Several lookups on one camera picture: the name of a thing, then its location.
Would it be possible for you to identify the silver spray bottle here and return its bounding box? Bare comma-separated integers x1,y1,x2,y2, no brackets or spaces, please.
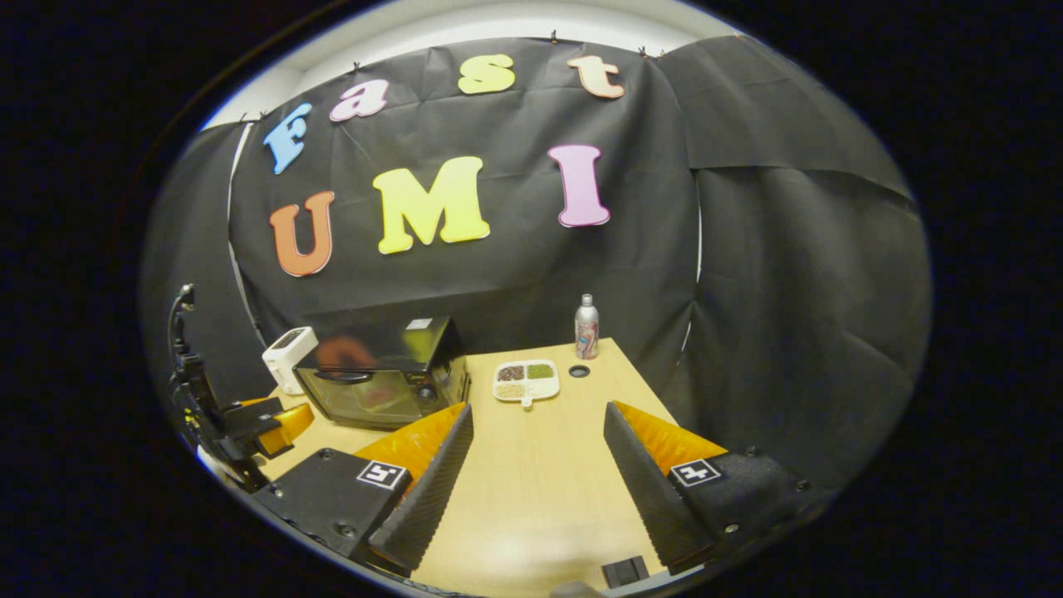
575,294,600,360

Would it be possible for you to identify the white divided bean tray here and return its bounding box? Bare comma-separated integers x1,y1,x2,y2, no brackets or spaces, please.
493,359,561,409

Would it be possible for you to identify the white toaster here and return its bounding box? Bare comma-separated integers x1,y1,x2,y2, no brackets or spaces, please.
262,326,320,396

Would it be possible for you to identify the black backdrop cloth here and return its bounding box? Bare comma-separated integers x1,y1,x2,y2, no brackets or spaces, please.
141,33,933,499

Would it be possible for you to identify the black electric oven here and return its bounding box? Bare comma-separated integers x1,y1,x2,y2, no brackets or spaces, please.
294,316,472,430

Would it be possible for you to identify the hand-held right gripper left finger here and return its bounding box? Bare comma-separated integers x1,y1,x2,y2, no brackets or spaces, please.
253,403,474,576

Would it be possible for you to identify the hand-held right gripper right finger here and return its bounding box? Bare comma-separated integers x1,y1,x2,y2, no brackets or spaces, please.
605,401,831,574

